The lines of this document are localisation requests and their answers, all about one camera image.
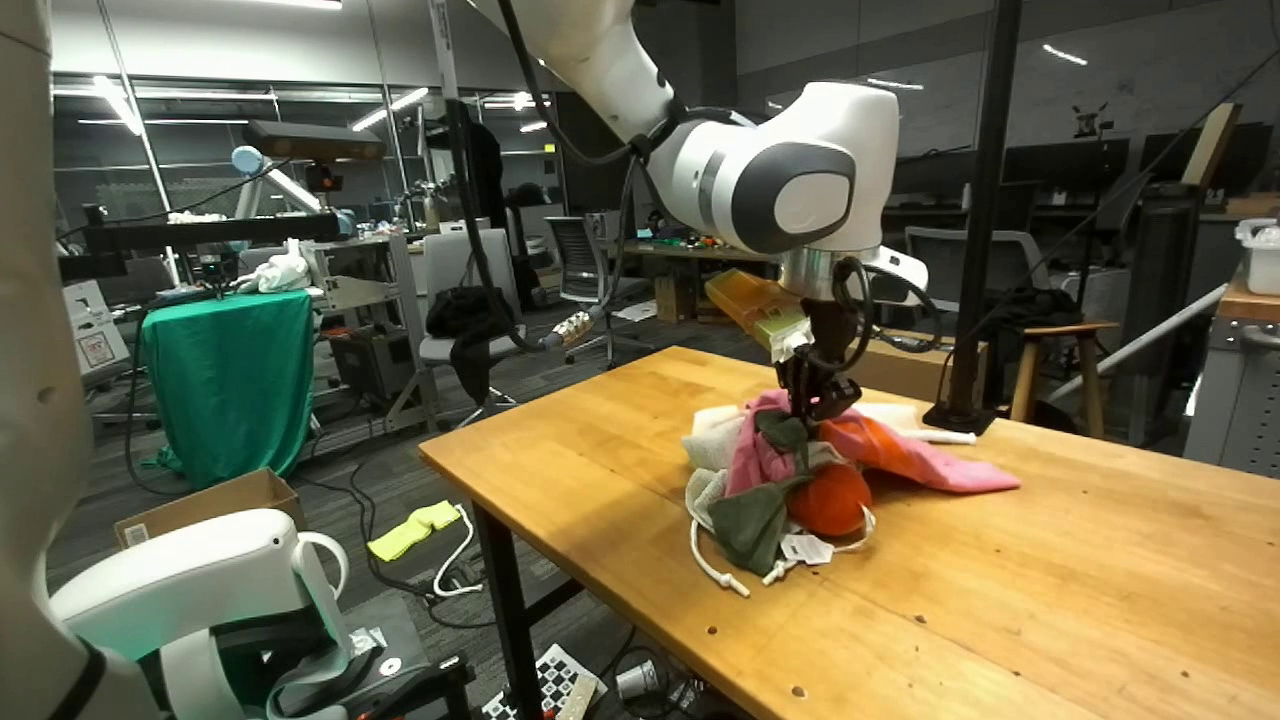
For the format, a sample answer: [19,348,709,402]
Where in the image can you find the grey office chair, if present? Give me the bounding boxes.
[546,211,622,313]

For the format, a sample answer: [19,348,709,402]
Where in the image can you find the wooden stool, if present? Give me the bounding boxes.
[1003,318,1126,423]

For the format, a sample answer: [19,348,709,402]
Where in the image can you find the black table leg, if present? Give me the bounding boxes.
[464,495,591,720]

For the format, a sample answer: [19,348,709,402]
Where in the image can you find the orange red cloth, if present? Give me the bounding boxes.
[786,455,882,550]

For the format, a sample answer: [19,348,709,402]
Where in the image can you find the long black gripper cable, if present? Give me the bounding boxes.
[493,0,631,174]

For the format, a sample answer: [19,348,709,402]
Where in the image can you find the black metal beam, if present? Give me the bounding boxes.
[75,209,346,262]

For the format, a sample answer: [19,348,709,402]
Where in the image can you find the short black wrist cable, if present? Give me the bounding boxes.
[824,258,882,386]

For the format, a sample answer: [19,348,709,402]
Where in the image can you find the white plastic bag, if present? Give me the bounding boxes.
[232,237,326,302]

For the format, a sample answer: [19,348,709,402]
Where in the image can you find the cardboard box with black tape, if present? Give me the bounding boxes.
[854,336,959,406]

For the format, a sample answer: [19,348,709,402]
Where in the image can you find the white rope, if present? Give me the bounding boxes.
[685,513,760,605]

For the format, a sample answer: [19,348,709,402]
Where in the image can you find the pink cloth with orange print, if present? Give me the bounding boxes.
[726,390,1026,502]

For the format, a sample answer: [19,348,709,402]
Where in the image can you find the green draped cloth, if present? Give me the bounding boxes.
[136,290,321,487]

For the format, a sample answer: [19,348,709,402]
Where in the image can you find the fluorescent ceiling light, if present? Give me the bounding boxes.
[1036,37,1094,71]
[348,86,436,140]

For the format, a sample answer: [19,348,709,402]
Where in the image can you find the black metal pole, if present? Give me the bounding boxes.
[928,0,1033,442]

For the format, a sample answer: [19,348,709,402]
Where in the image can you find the wooden workbench with grey cabinets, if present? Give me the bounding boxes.
[1181,277,1280,482]

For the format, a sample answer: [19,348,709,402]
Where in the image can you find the white socket panel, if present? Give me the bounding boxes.
[55,277,136,380]

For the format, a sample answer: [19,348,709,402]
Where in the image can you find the yellow green power strip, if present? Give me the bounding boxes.
[363,495,468,568]

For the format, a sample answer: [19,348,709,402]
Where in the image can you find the white floor cable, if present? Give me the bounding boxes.
[429,513,493,605]

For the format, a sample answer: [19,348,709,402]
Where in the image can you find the white cabinet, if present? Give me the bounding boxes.
[404,223,520,321]

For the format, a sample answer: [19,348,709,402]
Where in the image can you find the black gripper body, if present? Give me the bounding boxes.
[796,297,874,386]

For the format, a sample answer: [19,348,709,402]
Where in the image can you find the wooden plank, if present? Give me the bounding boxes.
[1178,95,1246,193]

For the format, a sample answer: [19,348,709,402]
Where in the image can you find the white plastic bin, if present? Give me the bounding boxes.
[1234,217,1280,302]

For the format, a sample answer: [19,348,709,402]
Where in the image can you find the open cardboard box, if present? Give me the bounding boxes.
[112,469,304,551]

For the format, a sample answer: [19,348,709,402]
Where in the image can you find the silver metal pole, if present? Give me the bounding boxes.
[1045,277,1234,407]

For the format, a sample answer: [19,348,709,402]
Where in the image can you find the tan wrist camera box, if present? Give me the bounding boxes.
[701,263,814,359]

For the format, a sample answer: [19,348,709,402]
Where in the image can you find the black handbag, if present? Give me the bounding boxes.
[423,245,520,344]

